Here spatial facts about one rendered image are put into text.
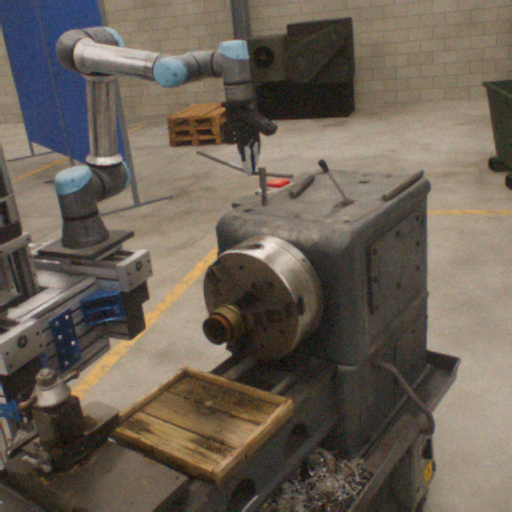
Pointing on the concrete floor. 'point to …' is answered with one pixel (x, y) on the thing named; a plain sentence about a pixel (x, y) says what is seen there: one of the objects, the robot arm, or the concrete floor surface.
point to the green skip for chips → (497, 90)
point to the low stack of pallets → (196, 124)
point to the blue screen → (57, 81)
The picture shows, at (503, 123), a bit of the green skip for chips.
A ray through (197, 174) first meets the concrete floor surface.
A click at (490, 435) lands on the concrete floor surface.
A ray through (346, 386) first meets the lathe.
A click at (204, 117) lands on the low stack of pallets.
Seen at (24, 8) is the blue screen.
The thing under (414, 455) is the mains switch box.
